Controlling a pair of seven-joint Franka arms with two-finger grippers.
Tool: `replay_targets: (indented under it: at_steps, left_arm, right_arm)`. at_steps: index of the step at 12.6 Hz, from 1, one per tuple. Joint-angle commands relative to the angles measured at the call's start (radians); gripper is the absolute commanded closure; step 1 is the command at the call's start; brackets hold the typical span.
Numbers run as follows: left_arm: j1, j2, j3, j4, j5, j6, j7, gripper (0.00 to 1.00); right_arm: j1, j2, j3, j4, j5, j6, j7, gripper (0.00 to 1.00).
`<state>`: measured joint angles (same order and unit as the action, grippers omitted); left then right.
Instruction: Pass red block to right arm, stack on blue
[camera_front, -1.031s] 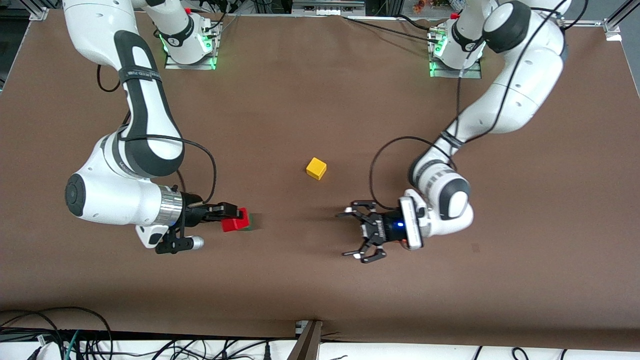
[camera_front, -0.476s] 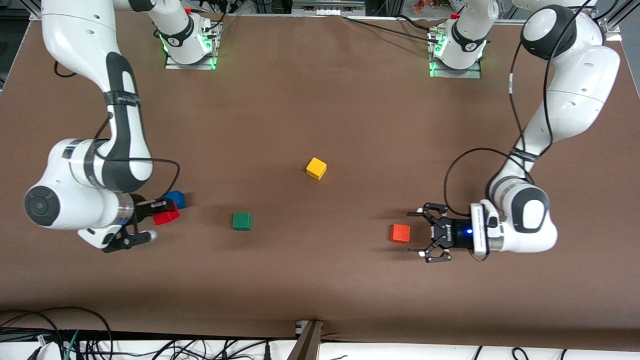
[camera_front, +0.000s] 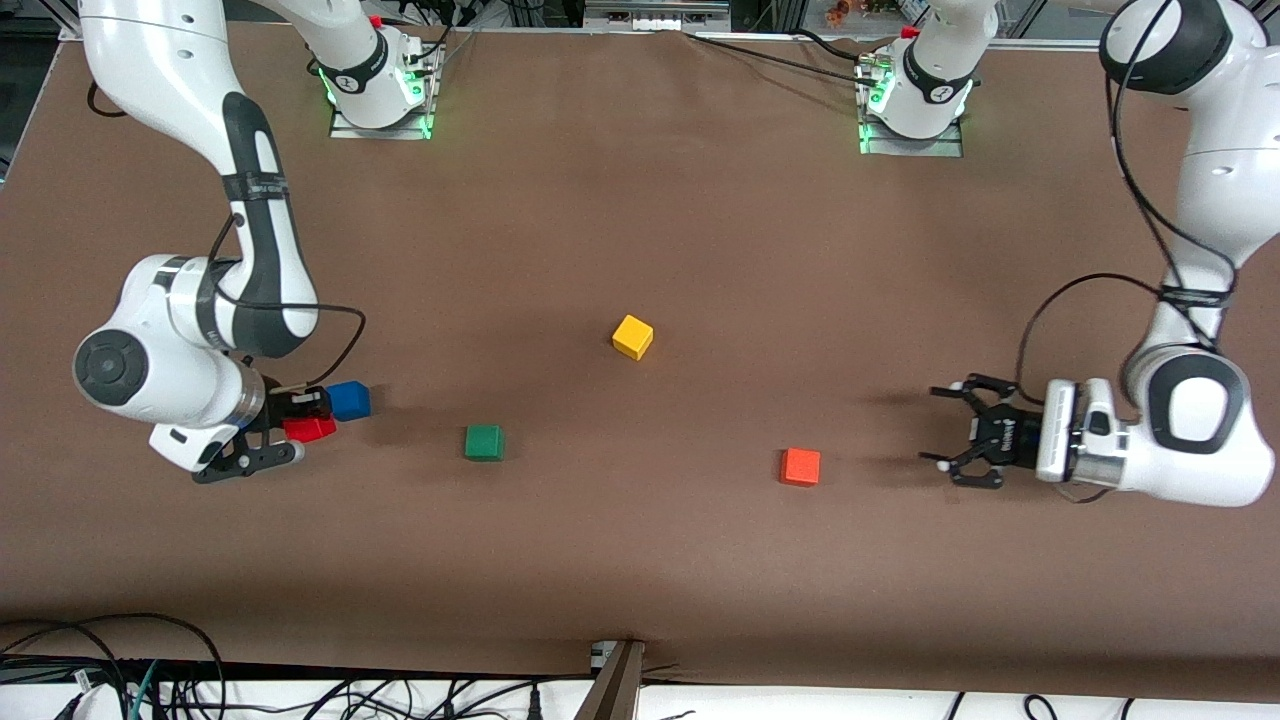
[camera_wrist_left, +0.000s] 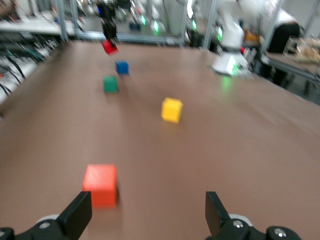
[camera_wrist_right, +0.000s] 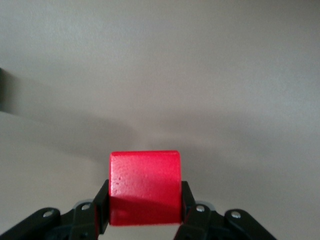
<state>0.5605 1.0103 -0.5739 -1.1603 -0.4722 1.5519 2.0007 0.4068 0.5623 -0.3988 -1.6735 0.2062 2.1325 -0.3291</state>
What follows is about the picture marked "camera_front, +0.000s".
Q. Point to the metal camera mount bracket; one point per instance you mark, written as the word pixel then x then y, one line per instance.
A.
pixel 612 685

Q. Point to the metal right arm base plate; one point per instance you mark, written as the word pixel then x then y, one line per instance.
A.
pixel 345 133

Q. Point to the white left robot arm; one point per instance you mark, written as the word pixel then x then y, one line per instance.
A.
pixel 1220 200

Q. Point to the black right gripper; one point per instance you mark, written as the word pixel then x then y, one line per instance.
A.
pixel 277 406

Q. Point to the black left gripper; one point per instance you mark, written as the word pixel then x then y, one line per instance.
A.
pixel 1008 434

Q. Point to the red wooden block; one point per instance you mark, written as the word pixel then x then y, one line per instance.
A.
pixel 310 429

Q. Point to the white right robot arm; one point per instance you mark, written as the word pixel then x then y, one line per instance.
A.
pixel 150 350

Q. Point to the green wooden block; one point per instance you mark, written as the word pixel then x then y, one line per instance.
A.
pixel 484 443

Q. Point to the orange wooden block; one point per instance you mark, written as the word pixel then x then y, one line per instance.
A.
pixel 800 467

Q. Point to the grey power strip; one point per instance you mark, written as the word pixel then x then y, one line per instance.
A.
pixel 655 15

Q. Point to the blue wooden block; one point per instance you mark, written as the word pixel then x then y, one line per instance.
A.
pixel 350 400

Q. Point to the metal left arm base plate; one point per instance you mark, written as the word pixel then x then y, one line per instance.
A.
pixel 915 148

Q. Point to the yellow wooden block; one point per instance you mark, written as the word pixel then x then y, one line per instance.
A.
pixel 632 336

